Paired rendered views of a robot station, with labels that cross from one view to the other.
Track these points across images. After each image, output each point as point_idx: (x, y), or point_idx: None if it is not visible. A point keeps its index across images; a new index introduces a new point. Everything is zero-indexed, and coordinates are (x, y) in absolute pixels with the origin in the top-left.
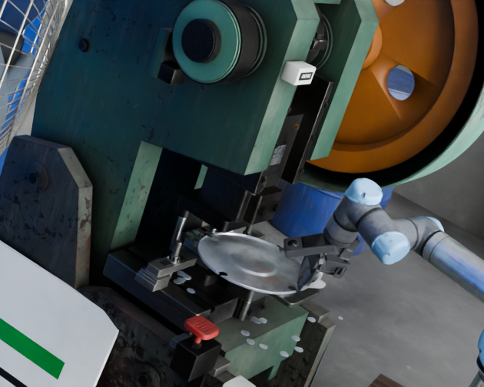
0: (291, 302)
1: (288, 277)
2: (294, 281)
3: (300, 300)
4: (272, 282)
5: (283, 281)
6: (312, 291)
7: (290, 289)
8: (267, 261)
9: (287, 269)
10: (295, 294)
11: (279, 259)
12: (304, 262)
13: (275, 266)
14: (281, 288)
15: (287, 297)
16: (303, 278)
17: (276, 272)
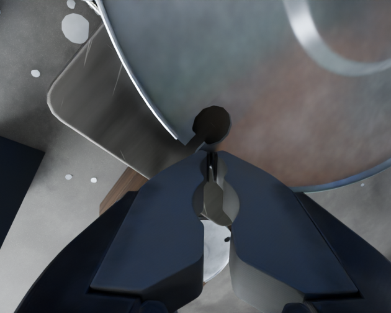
0: (54, 102)
1: (292, 120)
2: (267, 143)
3: (114, 155)
4: (234, 18)
5: (256, 87)
6: (216, 205)
7: (190, 116)
8: None
9: (343, 124)
10: (162, 135)
11: None
12: (293, 233)
13: (359, 67)
14: (188, 66)
15: (108, 88)
16: (184, 192)
17: (320, 69)
